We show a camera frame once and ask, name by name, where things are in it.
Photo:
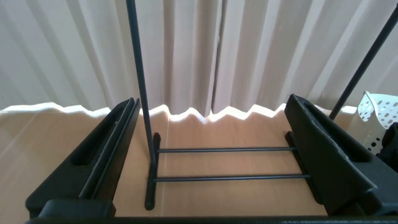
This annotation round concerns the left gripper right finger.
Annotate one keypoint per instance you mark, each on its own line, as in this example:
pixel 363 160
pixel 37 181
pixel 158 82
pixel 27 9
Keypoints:
pixel 335 174

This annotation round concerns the white laundry basket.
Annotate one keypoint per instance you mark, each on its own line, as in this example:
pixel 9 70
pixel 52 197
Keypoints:
pixel 367 130

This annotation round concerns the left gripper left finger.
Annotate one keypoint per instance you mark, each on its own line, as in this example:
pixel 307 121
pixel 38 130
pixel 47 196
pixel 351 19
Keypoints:
pixel 62 186

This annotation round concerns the black clothes rack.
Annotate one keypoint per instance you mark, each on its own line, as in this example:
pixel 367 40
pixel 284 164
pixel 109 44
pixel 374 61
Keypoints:
pixel 141 77

